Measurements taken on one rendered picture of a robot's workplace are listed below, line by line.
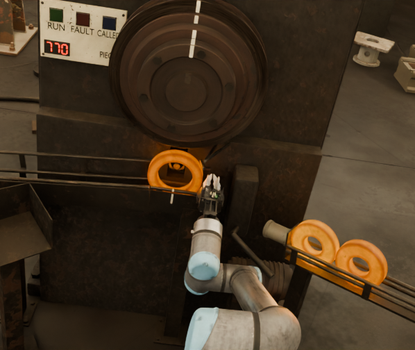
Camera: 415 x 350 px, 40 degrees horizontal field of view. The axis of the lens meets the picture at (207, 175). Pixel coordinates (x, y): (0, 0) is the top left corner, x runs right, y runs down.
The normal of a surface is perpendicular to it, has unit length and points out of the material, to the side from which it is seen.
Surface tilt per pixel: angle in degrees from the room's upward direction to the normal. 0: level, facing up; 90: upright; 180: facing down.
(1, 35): 90
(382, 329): 0
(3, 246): 5
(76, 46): 90
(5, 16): 91
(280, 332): 35
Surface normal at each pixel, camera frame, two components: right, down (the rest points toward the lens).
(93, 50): -0.04, 0.55
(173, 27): -0.22, -0.48
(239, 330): 0.14, -0.51
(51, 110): 0.15, -0.82
